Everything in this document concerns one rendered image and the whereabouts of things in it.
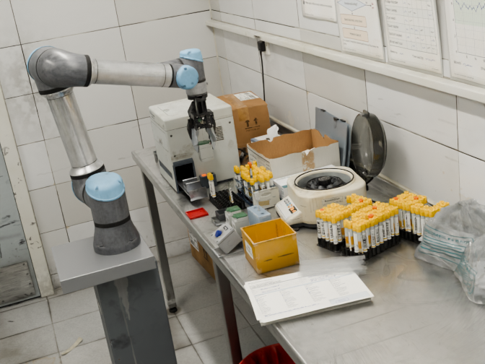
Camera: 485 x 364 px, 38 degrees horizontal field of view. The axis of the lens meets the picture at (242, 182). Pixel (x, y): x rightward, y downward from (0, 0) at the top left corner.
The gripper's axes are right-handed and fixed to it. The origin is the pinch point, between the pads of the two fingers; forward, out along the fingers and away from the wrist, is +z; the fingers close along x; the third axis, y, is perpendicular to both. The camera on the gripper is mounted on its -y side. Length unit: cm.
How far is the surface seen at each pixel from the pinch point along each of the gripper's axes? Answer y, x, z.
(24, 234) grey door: -143, -79, 70
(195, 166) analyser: -20.2, -0.9, 13.1
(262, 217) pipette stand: 44.8, 5.3, 12.6
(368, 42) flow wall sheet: 24, 56, -30
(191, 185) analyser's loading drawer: -8.4, -5.7, 16.3
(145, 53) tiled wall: -152, 6, -13
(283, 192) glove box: 18.2, 21.7, 16.9
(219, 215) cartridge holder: 20.3, -3.0, 18.7
